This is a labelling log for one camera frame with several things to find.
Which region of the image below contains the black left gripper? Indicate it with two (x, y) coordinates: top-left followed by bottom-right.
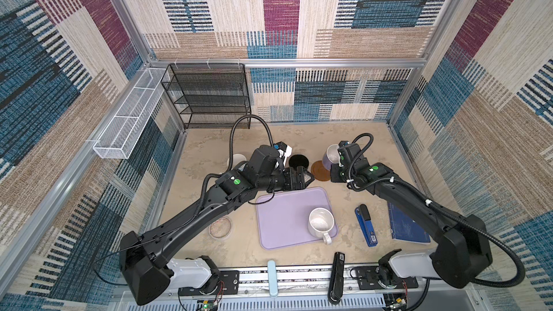
(256, 167), (317, 194)

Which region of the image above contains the black mug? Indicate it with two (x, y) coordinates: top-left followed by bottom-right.
(288, 154), (310, 170)

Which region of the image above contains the light brown wooden coaster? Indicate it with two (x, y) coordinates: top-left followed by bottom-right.
(310, 161), (331, 181)

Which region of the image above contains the white mug lavender handle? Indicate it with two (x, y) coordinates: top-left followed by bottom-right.
(322, 144), (341, 171)

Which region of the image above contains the white speckled mug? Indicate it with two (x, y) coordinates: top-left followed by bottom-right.
(308, 207), (335, 245)

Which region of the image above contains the white mug blue handle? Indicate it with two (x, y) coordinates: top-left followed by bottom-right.
(227, 153), (247, 169)

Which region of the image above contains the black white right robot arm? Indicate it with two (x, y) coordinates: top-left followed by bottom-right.
(331, 163), (526, 289)

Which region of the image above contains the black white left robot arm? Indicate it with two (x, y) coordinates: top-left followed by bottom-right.
(120, 166), (315, 306)

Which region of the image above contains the blue black stapler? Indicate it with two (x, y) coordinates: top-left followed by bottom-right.
(355, 204), (378, 247)

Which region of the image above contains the lavender plastic tray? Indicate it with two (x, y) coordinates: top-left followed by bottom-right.
(256, 187), (331, 250)

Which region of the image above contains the blue book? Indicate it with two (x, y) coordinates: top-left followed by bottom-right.
(387, 203), (431, 244)

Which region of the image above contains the clear glass petri dish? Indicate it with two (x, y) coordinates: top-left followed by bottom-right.
(208, 216), (233, 240)

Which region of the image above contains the light blue plastic bar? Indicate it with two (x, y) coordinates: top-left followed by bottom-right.
(267, 260), (279, 298)

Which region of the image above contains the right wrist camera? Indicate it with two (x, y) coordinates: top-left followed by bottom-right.
(338, 141), (361, 166)

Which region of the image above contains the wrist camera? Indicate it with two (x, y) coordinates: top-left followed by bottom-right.
(338, 141), (361, 166)
(246, 142), (292, 179)

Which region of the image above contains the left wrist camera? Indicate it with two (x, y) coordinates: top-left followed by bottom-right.
(246, 142), (292, 179)

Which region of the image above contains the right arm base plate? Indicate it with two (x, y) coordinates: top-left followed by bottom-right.
(350, 266), (419, 290)

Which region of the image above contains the black wire shelf rack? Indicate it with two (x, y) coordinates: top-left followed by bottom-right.
(161, 63), (251, 129)

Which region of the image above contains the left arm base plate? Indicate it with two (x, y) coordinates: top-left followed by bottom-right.
(178, 270), (240, 297)

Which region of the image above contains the white wire mesh basket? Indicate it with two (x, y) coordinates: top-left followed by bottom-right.
(93, 68), (165, 160)

